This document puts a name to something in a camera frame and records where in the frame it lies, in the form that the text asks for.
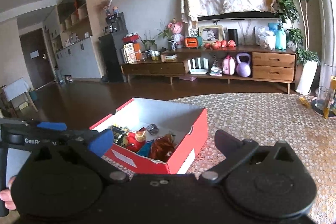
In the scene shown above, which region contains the copper foil snack bag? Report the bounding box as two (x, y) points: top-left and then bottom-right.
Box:
(148, 134), (175, 162)

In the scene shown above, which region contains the purple kettlebell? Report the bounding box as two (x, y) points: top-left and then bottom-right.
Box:
(236, 53), (251, 77)

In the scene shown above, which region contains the framed photo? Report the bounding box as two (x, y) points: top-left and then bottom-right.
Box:
(198, 25), (224, 44)

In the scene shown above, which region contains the wooden tv console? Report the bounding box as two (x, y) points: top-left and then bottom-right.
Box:
(121, 46), (297, 93)

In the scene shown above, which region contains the white router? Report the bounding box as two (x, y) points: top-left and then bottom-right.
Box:
(187, 57), (209, 75)

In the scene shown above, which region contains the potted green tree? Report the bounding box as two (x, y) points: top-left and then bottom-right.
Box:
(276, 0), (319, 95)

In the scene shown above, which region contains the small chocolate candy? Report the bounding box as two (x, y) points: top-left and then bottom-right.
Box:
(146, 123), (159, 135)

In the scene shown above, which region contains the black snack packet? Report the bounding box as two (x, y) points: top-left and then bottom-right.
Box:
(110, 125), (129, 147)

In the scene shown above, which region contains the teal spray bottle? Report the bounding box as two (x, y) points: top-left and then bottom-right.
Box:
(276, 24), (287, 50)

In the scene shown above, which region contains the red cardboard box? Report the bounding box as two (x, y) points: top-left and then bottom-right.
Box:
(89, 98), (208, 174)

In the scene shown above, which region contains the black speaker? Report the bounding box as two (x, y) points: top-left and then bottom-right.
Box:
(227, 28), (239, 45)

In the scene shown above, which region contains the yellow crumpled wrapper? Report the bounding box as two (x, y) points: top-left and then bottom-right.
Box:
(298, 97), (311, 109)

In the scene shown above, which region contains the person's left hand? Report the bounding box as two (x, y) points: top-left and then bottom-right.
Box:
(0, 176), (17, 211)

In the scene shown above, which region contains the black cabinet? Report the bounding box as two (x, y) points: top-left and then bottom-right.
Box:
(98, 12), (128, 83)

